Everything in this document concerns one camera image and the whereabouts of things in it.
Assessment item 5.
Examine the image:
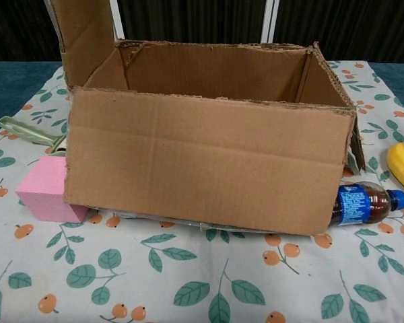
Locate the brown cardboard box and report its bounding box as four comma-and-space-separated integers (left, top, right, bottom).
53, 0, 367, 236

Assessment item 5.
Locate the green white drink can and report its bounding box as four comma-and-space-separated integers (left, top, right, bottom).
99, 208, 176, 221

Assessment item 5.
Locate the floral leaf print tablecloth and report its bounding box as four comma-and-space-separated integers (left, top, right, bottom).
0, 60, 404, 323

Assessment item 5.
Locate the pink foam cube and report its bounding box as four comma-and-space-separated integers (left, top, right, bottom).
15, 155, 88, 223

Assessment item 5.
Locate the cola bottle blue label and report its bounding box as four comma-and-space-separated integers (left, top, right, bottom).
329, 181, 404, 228

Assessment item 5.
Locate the yellow banana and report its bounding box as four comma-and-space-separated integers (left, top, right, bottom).
385, 141, 404, 199

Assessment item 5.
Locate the teal table cover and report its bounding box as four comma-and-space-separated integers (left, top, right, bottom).
0, 60, 404, 142

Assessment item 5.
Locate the white double frame post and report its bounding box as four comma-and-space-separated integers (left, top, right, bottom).
261, 0, 279, 45

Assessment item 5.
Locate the wide white frame post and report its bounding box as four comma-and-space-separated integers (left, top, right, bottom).
109, 0, 128, 42

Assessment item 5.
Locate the green handled lint roller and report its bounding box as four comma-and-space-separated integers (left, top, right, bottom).
0, 115, 68, 155

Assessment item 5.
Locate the thin slanted white frame post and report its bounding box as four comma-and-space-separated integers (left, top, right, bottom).
42, 0, 65, 55

